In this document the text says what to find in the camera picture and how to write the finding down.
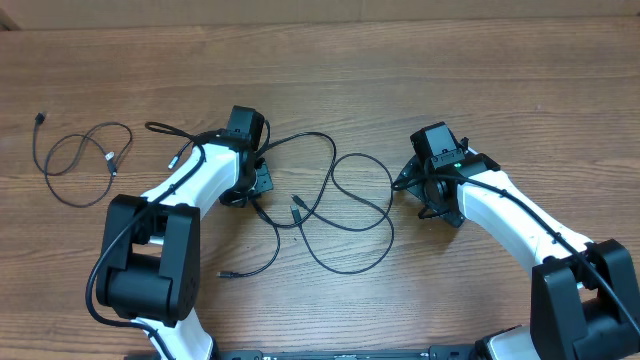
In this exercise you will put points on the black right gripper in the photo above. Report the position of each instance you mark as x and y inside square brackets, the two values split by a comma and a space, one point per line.
[409, 171]

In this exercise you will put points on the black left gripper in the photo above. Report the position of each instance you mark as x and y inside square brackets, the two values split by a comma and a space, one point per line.
[263, 178]

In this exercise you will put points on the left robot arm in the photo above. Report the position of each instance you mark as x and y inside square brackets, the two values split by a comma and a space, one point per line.
[148, 271]

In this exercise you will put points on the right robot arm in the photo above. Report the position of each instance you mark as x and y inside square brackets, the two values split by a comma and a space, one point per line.
[584, 294]

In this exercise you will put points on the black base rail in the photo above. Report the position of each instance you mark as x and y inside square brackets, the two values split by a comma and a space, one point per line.
[345, 355]

